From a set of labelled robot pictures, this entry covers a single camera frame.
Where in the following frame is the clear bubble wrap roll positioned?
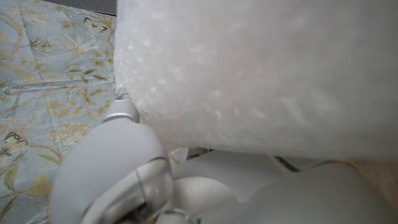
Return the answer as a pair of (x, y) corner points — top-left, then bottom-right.
(113, 0), (398, 161)

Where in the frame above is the floral print backdrop cloth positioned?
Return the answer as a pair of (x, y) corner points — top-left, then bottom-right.
(0, 0), (189, 224)

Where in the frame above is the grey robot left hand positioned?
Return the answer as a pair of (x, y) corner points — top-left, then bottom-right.
(48, 88), (398, 224)

